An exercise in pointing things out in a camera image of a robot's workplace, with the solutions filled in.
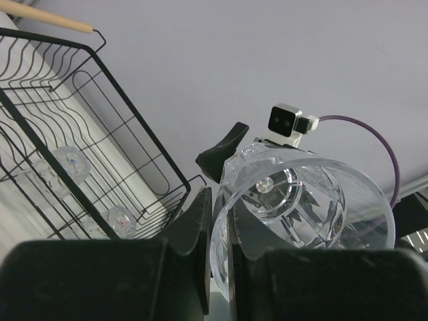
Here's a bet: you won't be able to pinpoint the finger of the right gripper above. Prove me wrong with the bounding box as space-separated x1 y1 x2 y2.
195 122 249 183

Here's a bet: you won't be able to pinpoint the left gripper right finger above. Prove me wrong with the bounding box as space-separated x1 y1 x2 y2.
227 202 427 320

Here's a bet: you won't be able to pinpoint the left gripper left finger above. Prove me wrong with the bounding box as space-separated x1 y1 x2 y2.
1 187 212 320

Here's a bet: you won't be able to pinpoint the black wire dish rack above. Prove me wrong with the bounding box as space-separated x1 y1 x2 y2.
1 13 206 251

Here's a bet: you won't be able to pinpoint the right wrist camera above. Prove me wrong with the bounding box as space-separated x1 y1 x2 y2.
254 103 320 148

